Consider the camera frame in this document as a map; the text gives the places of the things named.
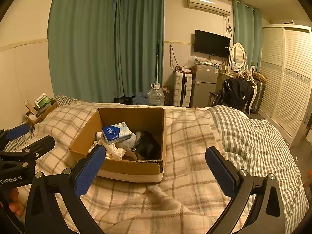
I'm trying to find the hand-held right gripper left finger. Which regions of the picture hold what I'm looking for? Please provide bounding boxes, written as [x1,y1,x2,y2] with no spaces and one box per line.
[24,144,106,234]

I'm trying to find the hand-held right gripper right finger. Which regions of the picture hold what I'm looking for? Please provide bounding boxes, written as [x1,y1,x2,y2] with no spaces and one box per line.
[205,147,285,234]

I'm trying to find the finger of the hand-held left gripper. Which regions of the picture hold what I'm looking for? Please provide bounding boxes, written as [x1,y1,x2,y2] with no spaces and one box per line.
[0,124,30,142]
[21,136,55,162]

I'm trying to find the white cloth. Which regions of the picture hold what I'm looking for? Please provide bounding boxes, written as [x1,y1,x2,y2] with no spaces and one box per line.
[89,132,127,161]

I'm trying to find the blue tissue pack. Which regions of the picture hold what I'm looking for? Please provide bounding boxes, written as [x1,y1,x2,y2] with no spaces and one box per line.
[102,122,132,144]

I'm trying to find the black pouch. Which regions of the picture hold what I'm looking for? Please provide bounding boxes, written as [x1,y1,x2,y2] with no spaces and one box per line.
[135,131,162,159]

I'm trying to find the person's left hand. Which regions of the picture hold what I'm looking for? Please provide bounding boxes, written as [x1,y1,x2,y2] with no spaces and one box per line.
[7,188,25,216]

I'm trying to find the small cardboard box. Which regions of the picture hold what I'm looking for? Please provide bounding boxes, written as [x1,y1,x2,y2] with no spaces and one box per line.
[25,99,58,125]

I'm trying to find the green white package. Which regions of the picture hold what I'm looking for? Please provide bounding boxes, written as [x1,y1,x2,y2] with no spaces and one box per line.
[34,93,50,109]

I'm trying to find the plaid blanket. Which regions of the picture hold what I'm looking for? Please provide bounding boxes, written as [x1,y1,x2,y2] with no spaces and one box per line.
[17,101,246,234]

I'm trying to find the black bag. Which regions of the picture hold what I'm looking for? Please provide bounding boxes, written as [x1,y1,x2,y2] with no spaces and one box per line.
[114,96,136,104]

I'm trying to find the black jacket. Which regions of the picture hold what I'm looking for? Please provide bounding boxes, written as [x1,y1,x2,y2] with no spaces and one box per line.
[218,79,254,111]

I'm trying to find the white chair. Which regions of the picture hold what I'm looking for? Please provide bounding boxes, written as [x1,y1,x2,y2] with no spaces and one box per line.
[244,83,259,114]

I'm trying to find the brown suitcase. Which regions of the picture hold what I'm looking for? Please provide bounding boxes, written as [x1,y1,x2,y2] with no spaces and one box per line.
[251,79,266,114]

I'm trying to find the small grey fridge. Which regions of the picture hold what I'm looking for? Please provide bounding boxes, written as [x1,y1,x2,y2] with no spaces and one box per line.
[191,63,220,108]

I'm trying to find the white suitcase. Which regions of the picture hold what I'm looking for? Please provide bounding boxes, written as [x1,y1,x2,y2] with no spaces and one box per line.
[174,70,193,107]

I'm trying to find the leopard print bag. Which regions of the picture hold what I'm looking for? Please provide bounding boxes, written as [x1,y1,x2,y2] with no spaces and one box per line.
[163,86,174,106]

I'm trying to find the white dressing table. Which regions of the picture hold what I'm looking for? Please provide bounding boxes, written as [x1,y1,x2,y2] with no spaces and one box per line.
[221,72,240,83]

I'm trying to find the large water jug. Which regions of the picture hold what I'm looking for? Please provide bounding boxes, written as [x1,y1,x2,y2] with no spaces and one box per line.
[147,84,165,106]

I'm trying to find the white louvred wardrobe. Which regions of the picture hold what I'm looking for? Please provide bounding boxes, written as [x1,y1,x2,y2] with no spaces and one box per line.
[258,24,312,143]

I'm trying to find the clear plastic bag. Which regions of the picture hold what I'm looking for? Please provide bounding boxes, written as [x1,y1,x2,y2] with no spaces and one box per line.
[184,56,199,69]

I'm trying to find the oval white mirror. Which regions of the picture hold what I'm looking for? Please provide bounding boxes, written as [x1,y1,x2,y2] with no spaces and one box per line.
[230,43,246,70]

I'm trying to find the mop pole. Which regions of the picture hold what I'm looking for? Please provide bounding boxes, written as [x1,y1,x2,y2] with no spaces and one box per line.
[156,40,160,86]

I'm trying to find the narrow green curtain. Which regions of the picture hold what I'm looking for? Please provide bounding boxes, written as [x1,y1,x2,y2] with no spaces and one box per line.
[233,0,262,65]

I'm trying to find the white air conditioner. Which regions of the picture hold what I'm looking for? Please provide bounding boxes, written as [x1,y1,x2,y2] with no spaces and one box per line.
[187,0,232,17]

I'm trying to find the wall cables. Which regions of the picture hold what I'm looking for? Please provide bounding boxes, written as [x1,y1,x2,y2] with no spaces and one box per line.
[169,45,181,70]

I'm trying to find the black wall television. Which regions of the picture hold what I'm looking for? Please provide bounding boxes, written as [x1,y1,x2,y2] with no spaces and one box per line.
[194,29,231,58]

